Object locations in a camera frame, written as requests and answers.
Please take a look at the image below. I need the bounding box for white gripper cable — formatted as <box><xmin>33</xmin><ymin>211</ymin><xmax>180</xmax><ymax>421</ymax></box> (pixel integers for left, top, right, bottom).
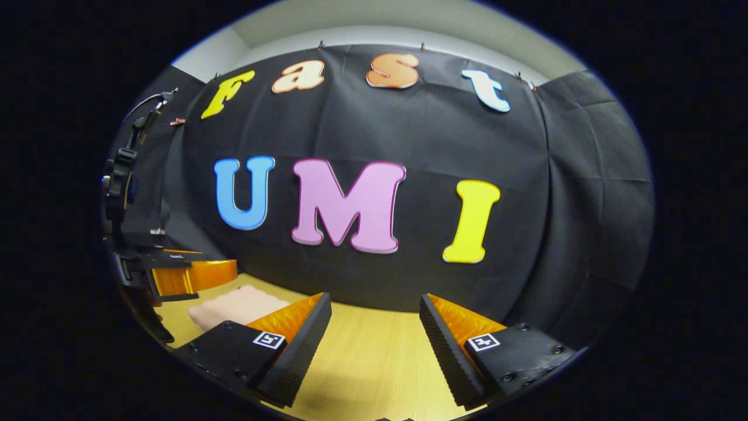
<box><xmin>123</xmin><ymin>92</ymin><xmax>167</xmax><ymax>123</ymax></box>

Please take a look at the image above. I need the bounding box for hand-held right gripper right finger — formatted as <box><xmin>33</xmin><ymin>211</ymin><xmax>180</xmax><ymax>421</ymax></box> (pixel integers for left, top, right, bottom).
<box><xmin>420</xmin><ymin>294</ymin><xmax>579</xmax><ymax>410</ymax></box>

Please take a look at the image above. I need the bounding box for black backdrop cloth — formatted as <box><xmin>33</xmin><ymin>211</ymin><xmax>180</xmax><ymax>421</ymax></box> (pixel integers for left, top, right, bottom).
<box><xmin>105</xmin><ymin>44</ymin><xmax>655</xmax><ymax>351</ymax></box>

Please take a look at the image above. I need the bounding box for pink suitcase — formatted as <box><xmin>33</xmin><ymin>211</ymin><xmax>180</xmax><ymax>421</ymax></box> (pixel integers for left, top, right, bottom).
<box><xmin>187</xmin><ymin>285</ymin><xmax>292</xmax><ymax>334</ymax></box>

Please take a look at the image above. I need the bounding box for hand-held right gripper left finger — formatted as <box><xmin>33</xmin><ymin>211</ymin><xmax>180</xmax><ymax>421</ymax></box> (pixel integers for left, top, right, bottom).
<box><xmin>175</xmin><ymin>292</ymin><xmax>333</xmax><ymax>409</ymax></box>

